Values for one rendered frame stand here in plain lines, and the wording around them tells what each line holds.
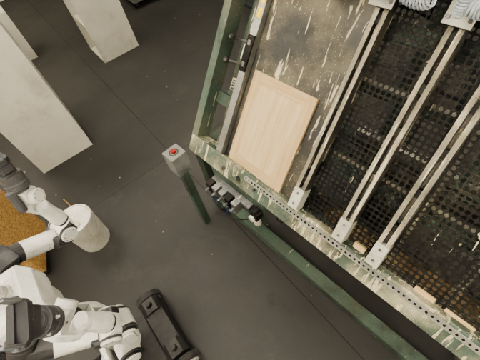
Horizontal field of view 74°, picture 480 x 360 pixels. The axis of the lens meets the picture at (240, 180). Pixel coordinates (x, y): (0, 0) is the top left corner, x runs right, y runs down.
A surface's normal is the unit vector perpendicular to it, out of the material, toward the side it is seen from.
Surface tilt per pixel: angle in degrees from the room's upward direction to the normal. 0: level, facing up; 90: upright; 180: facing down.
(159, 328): 0
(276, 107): 55
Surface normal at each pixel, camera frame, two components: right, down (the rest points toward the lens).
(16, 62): 0.62, 0.58
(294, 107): -0.67, 0.17
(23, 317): -0.02, -0.37
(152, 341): -0.15, -0.58
